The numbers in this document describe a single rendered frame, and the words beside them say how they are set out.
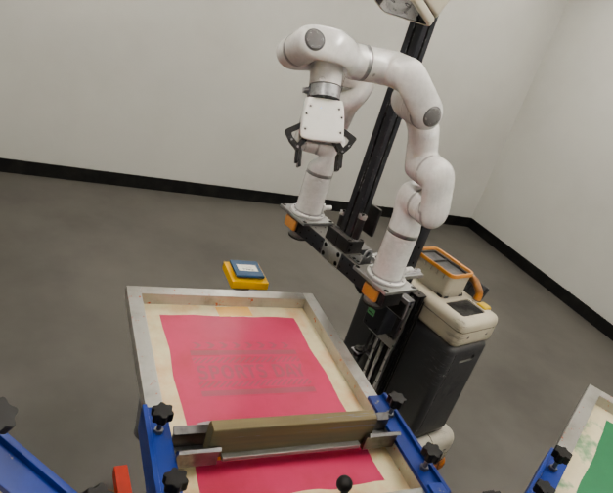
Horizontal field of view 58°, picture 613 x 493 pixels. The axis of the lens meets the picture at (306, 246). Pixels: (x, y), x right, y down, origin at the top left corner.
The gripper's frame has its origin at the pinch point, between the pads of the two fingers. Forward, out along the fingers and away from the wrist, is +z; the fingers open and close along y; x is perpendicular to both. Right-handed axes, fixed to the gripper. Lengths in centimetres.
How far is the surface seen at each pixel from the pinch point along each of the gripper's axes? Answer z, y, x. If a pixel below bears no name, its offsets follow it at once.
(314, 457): 65, 4, -9
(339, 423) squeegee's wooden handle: 56, 8, -12
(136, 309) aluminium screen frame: 40, -41, 23
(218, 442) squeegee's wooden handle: 59, -18, -19
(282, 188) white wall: -25, 33, 382
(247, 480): 67, -11, -17
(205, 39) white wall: -127, -44, 307
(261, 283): 34, -6, 56
